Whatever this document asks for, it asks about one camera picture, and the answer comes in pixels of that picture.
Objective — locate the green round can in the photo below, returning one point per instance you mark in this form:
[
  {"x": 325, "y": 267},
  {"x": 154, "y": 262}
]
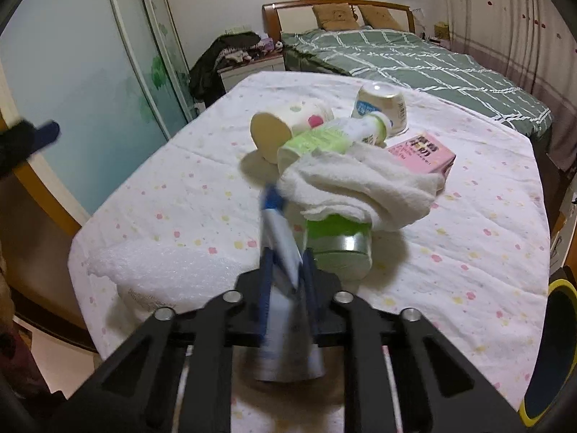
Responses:
[{"x": 338, "y": 246}]

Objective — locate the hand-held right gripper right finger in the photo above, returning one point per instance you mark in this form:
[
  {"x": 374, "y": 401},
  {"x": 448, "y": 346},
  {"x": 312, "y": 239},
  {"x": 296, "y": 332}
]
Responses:
[{"x": 310, "y": 282}]

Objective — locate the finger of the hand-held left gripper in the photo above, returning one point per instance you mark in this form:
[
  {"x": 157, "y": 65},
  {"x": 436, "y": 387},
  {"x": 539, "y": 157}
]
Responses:
[{"x": 46, "y": 132}]

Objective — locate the white bubble wrap sheet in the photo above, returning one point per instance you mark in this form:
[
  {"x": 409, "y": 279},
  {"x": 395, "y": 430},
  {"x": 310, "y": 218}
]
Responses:
[{"x": 180, "y": 266}]

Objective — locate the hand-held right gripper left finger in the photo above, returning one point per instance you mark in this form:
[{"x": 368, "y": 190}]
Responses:
[{"x": 267, "y": 282}]

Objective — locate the white spotted tablecloth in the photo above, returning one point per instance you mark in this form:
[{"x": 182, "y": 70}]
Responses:
[{"x": 450, "y": 257}]

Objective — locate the blue and white toothpaste tube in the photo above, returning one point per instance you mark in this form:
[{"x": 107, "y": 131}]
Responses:
[{"x": 281, "y": 243}]

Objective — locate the pile of dark clothes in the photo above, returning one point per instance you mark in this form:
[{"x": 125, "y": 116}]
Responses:
[{"x": 212, "y": 65}]

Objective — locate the pink carton box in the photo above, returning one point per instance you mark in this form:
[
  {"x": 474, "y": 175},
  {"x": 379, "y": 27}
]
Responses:
[{"x": 423, "y": 153}]

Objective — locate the wooden headboard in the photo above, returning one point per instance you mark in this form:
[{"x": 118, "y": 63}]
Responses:
[{"x": 288, "y": 9}]

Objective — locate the white towel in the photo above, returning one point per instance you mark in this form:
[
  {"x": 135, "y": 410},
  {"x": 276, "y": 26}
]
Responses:
[{"x": 360, "y": 185}]

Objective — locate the sliding wardrobe door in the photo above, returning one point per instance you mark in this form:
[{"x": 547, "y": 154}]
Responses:
[{"x": 81, "y": 81}]

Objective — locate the beige dotted curtain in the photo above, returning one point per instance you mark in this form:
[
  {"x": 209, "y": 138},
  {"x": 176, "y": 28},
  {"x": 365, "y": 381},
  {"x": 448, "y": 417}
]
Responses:
[{"x": 509, "y": 22}]

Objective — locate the white blue-label yogurt cup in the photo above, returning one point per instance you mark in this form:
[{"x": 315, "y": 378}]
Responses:
[{"x": 383, "y": 103}]

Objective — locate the green and white plastic bottle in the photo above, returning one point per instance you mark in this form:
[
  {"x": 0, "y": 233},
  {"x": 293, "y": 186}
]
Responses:
[{"x": 324, "y": 137}]

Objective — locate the dotted paper cup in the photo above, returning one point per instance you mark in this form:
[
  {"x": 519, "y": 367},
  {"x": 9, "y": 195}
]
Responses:
[{"x": 270, "y": 133}]

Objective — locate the brown pillow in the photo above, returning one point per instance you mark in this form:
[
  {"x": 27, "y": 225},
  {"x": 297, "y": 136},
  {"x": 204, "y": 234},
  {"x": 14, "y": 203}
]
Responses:
[
  {"x": 336, "y": 16},
  {"x": 381, "y": 18}
]

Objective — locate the white nightstand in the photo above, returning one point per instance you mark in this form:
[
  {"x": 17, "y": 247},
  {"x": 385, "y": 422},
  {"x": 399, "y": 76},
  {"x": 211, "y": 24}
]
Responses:
[{"x": 248, "y": 70}]

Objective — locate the yellow tissue box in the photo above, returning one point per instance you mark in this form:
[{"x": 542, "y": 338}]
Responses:
[{"x": 442, "y": 30}]

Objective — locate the bed with green plaid duvet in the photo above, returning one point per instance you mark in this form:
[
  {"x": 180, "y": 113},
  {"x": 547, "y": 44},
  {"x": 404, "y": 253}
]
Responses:
[{"x": 405, "y": 61}]

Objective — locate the black and yellow round stool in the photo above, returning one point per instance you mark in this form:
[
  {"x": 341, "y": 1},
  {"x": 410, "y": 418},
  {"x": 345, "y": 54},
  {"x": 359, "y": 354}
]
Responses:
[{"x": 552, "y": 352}]

